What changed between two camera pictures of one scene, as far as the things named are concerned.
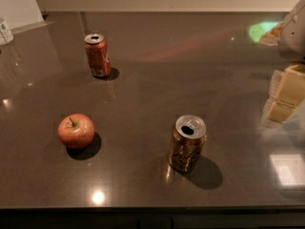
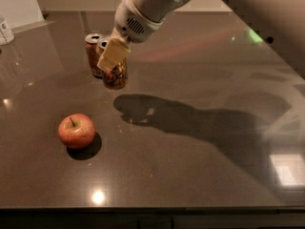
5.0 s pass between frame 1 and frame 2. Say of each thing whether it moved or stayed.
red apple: stayed
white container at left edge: stayed
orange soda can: moved
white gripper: moved
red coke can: stayed
